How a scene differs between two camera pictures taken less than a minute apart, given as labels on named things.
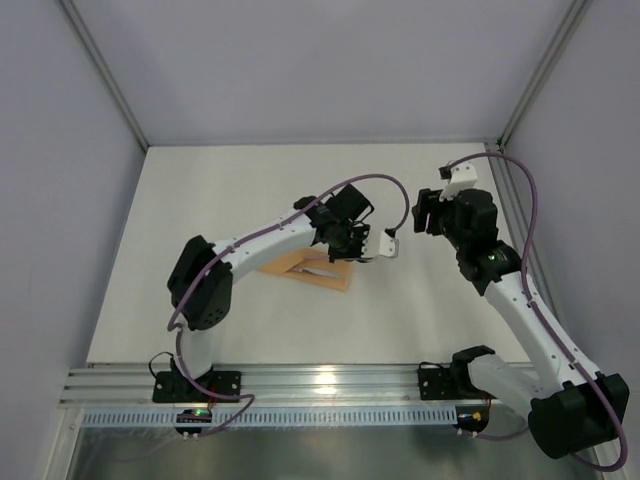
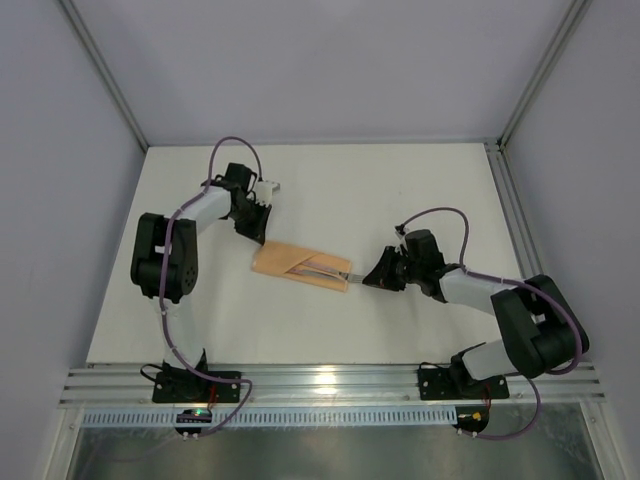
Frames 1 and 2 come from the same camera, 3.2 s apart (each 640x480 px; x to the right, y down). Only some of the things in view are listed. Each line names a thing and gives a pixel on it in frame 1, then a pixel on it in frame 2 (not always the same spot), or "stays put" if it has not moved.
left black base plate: (175, 387) stays put
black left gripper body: (357, 242) to (255, 223)
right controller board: (473, 418) stays put
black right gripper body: (431, 212) to (388, 270)
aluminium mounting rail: (134, 385) stays put
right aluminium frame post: (572, 18) stays put
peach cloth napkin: (314, 265) stays put
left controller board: (193, 416) stays put
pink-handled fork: (341, 259) to (350, 277)
